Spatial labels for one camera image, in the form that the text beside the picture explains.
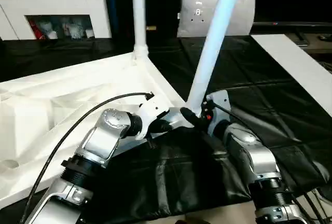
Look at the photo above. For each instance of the white plastic table leg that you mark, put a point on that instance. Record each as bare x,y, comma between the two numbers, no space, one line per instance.
215,40
139,14

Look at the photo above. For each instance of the white plastic table top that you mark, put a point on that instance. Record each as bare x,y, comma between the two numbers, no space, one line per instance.
64,99

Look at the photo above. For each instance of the black table mat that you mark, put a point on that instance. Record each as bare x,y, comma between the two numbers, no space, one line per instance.
259,84

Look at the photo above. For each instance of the small brown label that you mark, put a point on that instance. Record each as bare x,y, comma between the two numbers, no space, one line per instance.
151,27

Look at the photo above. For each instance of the grey cushion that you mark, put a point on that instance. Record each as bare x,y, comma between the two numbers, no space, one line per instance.
233,16

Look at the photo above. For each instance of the small white cup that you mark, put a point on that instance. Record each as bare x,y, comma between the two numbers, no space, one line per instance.
89,32

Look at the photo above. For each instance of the white cabinet with glass doors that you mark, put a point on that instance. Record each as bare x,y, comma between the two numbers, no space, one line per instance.
64,3

